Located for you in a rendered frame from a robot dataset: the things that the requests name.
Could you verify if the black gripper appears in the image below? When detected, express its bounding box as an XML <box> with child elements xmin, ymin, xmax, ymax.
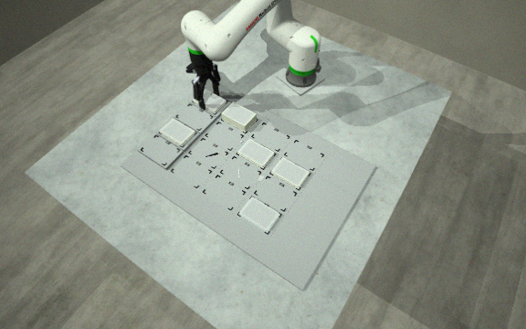
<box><xmin>192</xmin><ymin>61</ymin><xmax>221</xmax><ymax>110</ymax></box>

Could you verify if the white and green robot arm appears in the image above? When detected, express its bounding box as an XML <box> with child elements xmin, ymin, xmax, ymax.
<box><xmin>181</xmin><ymin>0</ymin><xmax>321</xmax><ymax>88</ymax></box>

